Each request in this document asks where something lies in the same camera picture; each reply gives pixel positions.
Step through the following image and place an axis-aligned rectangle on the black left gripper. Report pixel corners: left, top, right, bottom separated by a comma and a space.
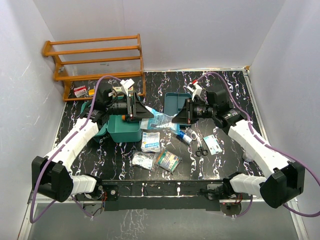
106, 92, 154, 122

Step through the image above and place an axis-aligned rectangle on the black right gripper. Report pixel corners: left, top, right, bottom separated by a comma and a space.
172, 97, 216, 125

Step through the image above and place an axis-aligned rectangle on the blue cap small bottle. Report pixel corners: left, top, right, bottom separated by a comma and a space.
177, 131, 193, 145

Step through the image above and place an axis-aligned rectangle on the light blue ice pack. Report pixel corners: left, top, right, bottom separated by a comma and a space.
140, 106, 180, 134

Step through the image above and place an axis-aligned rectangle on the teal medicine kit box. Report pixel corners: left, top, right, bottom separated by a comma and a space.
90, 109, 142, 143

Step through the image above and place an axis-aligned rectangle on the white blue sachet pack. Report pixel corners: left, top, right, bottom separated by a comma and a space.
140, 132, 161, 153

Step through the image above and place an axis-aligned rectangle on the green blue bandage packet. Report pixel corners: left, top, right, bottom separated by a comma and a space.
154, 148, 182, 174

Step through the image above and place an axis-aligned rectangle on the white gauze packet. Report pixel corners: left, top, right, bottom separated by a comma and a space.
131, 151, 155, 171

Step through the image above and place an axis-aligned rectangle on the brown glass medicine bottle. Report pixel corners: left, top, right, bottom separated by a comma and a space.
121, 115, 129, 121

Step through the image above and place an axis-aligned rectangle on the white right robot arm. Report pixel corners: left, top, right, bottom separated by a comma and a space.
172, 83, 305, 209

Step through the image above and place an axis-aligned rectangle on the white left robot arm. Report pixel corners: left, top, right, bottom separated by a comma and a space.
31, 87, 154, 203

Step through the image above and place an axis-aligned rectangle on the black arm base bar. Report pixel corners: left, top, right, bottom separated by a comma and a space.
76, 180, 250, 212

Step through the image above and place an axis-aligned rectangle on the cream medicine box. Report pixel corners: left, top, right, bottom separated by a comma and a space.
113, 86, 134, 95

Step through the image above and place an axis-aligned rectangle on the red white medicine box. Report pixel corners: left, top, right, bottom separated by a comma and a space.
73, 85, 88, 98

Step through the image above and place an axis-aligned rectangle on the dark blue divided tray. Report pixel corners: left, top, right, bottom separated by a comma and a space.
163, 92, 192, 116

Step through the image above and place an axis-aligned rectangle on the blue white card packet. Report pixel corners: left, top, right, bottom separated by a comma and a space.
203, 134, 223, 155

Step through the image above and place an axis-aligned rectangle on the wooden shelf rack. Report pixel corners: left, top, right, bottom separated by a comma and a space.
42, 34, 146, 102

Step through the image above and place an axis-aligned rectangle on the yellow grey small box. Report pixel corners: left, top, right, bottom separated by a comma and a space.
88, 89, 95, 97

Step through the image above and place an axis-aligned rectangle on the clear plastic measuring cup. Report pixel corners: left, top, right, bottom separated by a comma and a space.
242, 151, 254, 163

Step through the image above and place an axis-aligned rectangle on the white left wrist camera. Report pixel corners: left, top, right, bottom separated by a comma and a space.
120, 78, 135, 96

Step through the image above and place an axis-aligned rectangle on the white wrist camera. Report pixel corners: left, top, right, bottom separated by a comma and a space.
120, 78, 135, 96
187, 80, 203, 100

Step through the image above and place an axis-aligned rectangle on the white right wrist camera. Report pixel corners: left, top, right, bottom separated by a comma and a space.
187, 80, 203, 100

